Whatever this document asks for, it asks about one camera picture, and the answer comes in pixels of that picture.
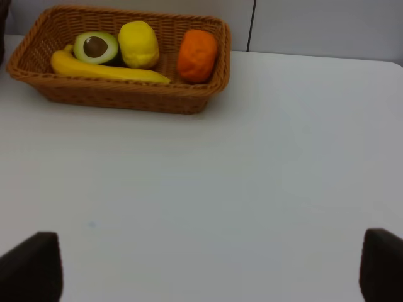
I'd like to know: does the orange wicker basket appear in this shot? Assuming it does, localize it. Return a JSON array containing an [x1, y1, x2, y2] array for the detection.
[[6, 5, 231, 114]]

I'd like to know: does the orange tangerine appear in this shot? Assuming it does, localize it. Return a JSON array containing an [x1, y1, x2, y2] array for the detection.
[[176, 30, 218, 83]]

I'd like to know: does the yellow lemon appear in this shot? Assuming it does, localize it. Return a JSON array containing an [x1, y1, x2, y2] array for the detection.
[[118, 21, 159, 69]]

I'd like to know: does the halved avocado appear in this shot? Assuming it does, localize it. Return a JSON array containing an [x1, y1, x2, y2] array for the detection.
[[72, 31, 120, 65]]

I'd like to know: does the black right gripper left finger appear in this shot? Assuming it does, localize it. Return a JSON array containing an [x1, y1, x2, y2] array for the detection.
[[1, 232, 63, 302]]

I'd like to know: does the dark brown wicker basket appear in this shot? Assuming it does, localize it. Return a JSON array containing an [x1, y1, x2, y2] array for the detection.
[[0, 0, 11, 64]]

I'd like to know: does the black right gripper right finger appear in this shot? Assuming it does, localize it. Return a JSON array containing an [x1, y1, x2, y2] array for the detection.
[[359, 228, 402, 302]]

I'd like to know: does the yellow banana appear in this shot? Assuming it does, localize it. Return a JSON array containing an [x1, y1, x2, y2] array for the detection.
[[50, 45, 171, 84]]

